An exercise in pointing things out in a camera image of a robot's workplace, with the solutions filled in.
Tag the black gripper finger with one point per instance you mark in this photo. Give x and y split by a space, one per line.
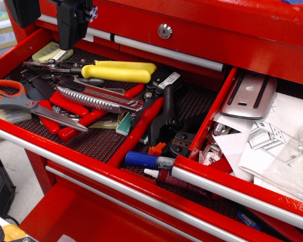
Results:
24 12
73 17

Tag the silver black box cutter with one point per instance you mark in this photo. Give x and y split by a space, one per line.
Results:
95 97

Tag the silver drawer lock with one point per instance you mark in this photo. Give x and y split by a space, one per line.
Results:
165 31

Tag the clear plastic box left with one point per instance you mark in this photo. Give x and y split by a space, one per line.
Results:
14 116

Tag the open left red drawer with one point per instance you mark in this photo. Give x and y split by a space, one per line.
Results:
92 200

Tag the open red drawer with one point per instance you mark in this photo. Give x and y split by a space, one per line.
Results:
260 199
92 200

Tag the open right red drawer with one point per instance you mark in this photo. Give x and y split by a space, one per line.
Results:
260 199

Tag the black perforated metal plate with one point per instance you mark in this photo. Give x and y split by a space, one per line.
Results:
37 88

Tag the orange grey scissors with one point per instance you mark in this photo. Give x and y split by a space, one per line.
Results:
21 101

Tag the teal blade dispenser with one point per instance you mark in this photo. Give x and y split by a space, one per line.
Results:
124 126

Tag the red tool chest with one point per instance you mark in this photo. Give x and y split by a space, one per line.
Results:
261 36

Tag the black crimping tool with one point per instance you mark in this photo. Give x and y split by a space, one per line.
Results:
168 127

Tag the orange plastic clip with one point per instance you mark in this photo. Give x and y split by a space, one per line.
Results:
157 150

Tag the blue marker pen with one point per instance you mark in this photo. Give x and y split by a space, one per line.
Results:
148 161

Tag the red threadlocker bottle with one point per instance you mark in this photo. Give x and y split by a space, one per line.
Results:
164 176

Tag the silver apple mouse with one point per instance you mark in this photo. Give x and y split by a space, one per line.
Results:
250 96

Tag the white instruction paper sheet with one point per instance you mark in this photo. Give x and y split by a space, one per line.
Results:
258 142

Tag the clear plastic bag with hardware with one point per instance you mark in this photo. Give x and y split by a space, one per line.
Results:
286 170

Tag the yellow handled wire stripper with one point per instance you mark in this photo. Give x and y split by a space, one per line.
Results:
134 72

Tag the red handled pliers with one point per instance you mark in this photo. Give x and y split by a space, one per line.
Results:
80 113

